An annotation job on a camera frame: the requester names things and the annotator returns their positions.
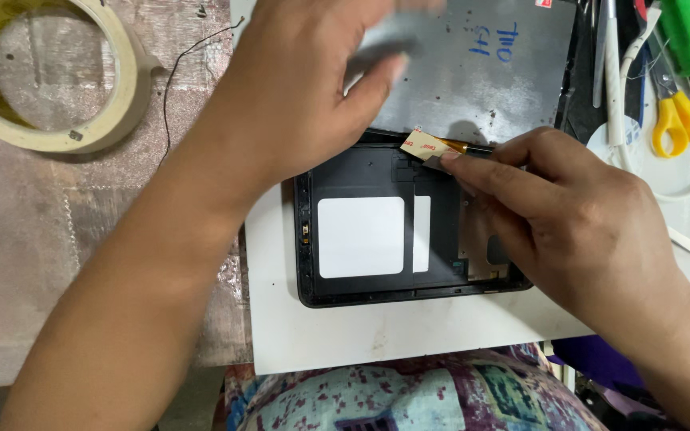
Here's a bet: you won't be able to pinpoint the black tablet frame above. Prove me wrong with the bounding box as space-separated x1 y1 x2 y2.
294 129 534 309

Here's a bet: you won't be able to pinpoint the grey tablet screen panel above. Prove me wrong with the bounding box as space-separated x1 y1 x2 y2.
231 0 579 147

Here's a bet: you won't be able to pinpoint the thin black wire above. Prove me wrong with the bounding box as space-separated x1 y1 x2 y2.
158 17 246 172

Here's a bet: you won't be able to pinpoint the silver foil table cover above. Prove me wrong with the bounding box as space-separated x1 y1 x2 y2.
0 0 254 391

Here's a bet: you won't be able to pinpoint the white cable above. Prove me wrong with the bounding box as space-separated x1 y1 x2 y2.
603 0 690 202

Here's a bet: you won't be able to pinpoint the purple cloth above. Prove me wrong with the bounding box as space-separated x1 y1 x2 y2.
549 335 646 391

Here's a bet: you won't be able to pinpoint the metal tweezers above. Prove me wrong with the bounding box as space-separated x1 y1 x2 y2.
592 0 613 110

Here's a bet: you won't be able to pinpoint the white work board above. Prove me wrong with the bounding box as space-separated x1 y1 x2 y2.
229 0 690 377

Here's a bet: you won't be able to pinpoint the cream masking tape roll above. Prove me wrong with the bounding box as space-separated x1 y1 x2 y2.
0 0 163 154

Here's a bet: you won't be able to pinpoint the orange flex cable with sticker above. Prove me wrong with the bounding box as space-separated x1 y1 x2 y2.
400 127 496 174

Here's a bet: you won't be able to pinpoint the yellow handled scissors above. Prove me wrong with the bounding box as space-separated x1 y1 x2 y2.
641 36 690 159

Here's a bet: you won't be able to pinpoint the person's patterned clothing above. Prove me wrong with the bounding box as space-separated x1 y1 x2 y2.
225 344 611 431

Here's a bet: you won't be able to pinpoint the white round disc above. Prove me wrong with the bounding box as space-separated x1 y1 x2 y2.
586 90 690 198

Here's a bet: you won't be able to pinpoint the person's right hand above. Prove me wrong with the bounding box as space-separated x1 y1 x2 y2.
440 126 690 337

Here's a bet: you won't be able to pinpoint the person's left hand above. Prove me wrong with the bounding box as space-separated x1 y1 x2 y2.
192 0 448 201

